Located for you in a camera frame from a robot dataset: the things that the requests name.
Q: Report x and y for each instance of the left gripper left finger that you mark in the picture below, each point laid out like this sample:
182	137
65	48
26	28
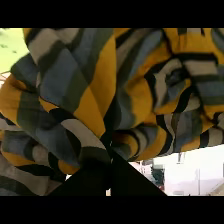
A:
90	181

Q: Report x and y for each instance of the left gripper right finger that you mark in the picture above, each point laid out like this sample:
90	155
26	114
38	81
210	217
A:
128	183

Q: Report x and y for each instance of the yellow grey striped long-sleeved shirt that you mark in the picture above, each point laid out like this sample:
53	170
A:
83	83

